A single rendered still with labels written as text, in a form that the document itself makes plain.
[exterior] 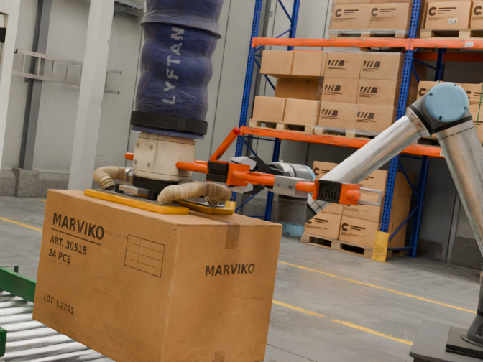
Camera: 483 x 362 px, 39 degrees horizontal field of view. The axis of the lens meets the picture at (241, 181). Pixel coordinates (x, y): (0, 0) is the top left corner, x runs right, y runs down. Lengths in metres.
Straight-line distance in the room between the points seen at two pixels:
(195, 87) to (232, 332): 0.69
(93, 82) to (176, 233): 3.32
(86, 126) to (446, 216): 6.79
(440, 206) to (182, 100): 8.86
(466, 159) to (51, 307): 1.28
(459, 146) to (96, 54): 3.31
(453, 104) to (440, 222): 8.57
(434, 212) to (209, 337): 8.95
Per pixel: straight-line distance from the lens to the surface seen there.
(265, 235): 1.93
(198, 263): 1.76
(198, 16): 1.98
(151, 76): 1.98
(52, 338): 2.53
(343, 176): 2.21
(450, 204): 10.57
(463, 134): 2.09
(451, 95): 2.09
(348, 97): 9.96
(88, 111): 4.92
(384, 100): 9.68
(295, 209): 2.09
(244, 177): 1.80
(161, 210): 1.84
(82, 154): 4.93
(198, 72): 1.97
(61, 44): 12.19
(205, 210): 1.99
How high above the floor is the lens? 1.29
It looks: 3 degrees down
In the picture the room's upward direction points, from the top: 8 degrees clockwise
